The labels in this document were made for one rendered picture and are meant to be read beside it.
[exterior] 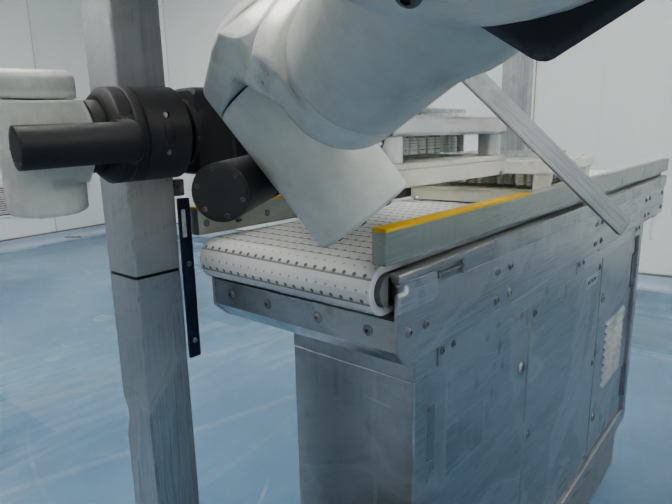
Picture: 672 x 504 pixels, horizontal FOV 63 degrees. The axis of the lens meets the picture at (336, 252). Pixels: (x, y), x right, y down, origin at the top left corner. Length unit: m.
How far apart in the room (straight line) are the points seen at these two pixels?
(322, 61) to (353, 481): 0.67
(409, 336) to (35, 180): 0.36
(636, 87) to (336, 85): 3.72
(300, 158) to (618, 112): 3.64
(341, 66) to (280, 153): 0.12
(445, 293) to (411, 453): 0.22
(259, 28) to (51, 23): 5.99
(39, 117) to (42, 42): 5.64
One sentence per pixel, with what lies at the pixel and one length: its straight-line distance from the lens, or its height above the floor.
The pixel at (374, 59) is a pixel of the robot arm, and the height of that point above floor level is 1.03.
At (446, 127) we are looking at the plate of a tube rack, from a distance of 0.60.
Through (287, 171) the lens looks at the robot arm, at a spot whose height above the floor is 0.99.
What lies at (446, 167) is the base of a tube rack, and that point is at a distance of 0.61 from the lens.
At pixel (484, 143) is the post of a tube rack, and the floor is 0.99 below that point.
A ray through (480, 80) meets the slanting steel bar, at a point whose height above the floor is 1.06.
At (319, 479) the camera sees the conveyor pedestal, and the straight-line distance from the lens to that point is 0.85.
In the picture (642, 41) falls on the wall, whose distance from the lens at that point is 3.92.
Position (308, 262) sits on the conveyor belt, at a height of 0.88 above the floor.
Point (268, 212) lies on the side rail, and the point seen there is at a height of 0.90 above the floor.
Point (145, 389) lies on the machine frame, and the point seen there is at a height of 0.72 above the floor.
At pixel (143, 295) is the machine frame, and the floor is 0.83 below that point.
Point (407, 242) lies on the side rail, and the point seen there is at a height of 0.91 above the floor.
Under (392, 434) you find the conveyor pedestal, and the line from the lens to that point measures 0.72.
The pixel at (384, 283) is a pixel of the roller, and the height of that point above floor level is 0.87.
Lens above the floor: 1.01
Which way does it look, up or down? 12 degrees down
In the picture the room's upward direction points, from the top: 1 degrees counter-clockwise
